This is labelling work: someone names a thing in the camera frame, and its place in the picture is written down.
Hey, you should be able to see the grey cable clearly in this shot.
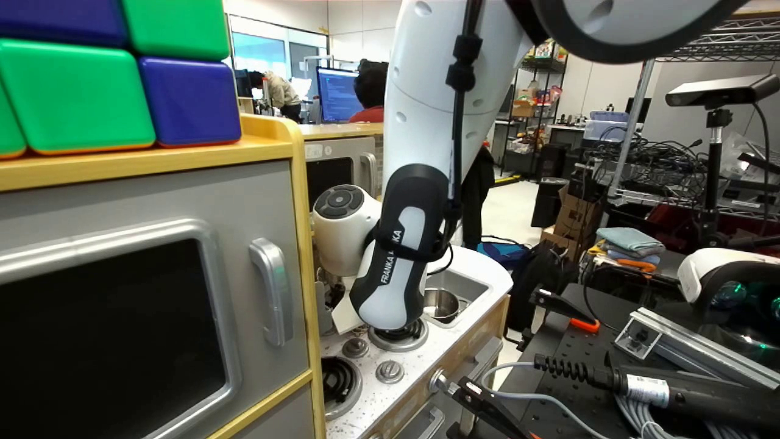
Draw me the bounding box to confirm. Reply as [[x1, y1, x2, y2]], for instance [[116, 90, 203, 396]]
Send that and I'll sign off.
[[478, 358, 609, 439]]

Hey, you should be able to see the black cluttered shelf unit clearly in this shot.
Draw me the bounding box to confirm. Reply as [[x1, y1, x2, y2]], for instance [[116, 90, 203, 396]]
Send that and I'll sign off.
[[502, 35, 576, 179]]

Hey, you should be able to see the small green plastic block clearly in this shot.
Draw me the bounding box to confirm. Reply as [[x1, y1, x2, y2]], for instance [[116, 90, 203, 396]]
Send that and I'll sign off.
[[120, 0, 235, 63]]

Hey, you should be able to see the clear plastic storage bin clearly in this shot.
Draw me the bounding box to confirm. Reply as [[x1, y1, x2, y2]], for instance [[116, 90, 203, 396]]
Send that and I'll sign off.
[[580, 108, 634, 147]]

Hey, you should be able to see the person in red shirt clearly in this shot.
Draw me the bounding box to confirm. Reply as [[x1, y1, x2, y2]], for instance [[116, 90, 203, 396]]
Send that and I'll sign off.
[[349, 56, 393, 124]]

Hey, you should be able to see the blue computer monitor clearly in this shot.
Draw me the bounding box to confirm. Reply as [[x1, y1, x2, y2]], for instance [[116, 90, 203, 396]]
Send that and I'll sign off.
[[314, 66, 365, 127]]

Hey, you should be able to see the silver aluminium extrusion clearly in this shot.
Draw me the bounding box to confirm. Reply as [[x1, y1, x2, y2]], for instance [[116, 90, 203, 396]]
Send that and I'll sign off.
[[612, 306, 780, 394]]

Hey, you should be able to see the white black VR headset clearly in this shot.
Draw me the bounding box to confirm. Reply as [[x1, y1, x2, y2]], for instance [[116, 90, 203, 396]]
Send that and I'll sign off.
[[675, 246, 780, 336]]

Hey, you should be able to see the orange black screwdriver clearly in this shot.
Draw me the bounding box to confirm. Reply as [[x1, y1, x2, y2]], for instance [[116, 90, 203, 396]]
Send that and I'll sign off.
[[530, 286, 605, 336]]

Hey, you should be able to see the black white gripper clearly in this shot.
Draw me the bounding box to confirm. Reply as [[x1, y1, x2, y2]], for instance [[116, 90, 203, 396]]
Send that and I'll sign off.
[[347, 162, 456, 335]]

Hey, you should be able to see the folded blue cloth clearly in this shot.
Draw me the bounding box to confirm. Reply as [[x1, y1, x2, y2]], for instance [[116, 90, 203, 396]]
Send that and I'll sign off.
[[595, 224, 670, 264]]

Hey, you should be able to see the brown cardboard box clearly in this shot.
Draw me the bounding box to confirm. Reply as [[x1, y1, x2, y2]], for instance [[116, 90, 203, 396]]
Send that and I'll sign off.
[[552, 189, 605, 252]]

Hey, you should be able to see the dark blue plastic block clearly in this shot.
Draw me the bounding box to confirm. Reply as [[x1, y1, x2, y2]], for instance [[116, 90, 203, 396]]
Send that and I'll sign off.
[[0, 0, 129, 50]]

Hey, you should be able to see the metal wire rack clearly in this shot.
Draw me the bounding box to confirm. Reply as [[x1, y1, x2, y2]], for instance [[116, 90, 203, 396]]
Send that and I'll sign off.
[[608, 11, 780, 197]]

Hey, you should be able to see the grey toy microwave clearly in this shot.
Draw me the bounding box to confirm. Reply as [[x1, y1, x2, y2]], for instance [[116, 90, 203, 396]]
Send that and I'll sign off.
[[303, 134, 386, 207]]

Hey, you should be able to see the black camera stand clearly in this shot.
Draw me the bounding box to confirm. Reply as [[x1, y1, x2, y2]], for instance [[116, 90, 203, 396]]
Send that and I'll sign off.
[[703, 105, 733, 219]]

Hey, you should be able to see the blue rounded plastic block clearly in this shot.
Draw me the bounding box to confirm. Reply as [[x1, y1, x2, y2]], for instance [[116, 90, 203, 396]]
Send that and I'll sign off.
[[136, 56, 243, 149]]

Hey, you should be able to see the black hanging jacket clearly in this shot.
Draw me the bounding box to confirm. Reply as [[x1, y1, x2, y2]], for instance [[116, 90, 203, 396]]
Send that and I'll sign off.
[[461, 144, 499, 252]]

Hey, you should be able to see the black metal clamp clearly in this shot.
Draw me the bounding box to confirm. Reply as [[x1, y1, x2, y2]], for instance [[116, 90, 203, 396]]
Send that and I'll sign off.
[[428, 371, 539, 439]]

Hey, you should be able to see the blue bag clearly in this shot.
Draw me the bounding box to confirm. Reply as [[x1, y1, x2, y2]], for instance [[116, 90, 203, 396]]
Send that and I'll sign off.
[[478, 234, 537, 272]]

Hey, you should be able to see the black toy stove burner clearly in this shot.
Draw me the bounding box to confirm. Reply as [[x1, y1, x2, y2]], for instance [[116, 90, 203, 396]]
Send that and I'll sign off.
[[368, 318, 428, 353], [319, 353, 365, 422]]

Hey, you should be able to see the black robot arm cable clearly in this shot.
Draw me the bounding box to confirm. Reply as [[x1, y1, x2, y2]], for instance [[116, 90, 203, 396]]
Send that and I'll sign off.
[[442, 0, 487, 246]]

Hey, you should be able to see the black stereo camera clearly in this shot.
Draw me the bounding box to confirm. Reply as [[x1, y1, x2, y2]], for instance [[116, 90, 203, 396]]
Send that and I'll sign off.
[[662, 72, 780, 113]]

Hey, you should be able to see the black cable plug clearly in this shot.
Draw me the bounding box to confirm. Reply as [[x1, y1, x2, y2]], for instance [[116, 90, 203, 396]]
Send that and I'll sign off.
[[530, 351, 780, 435]]

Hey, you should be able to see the grey toy sink basin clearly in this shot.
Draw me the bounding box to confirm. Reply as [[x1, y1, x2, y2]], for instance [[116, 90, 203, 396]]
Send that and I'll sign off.
[[420, 266, 492, 330]]

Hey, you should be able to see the large green plastic block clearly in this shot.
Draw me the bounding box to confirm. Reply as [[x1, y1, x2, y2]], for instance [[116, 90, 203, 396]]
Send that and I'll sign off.
[[0, 38, 158, 158]]

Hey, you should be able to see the grey yellow toy kitchen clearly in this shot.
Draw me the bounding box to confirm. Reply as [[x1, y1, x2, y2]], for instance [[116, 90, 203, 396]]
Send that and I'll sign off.
[[0, 113, 517, 439]]

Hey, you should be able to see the person in beige jacket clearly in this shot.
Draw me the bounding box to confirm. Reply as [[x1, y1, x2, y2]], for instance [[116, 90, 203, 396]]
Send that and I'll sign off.
[[242, 63, 305, 124]]

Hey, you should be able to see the small metal pot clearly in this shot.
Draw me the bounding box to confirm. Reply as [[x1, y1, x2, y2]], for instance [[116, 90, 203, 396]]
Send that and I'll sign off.
[[420, 286, 463, 324]]

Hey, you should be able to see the black bag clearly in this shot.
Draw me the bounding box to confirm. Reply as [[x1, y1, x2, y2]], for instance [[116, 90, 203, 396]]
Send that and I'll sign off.
[[505, 241, 573, 336]]

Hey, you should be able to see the grey stove knob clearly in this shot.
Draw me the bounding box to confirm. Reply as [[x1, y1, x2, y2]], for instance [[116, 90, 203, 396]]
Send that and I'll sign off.
[[372, 358, 407, 389], [339, 336, 370, 362]]

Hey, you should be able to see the silver oven door handle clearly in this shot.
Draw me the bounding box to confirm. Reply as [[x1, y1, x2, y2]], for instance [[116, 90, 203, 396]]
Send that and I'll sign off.
[[247, 238, 294, 351]]

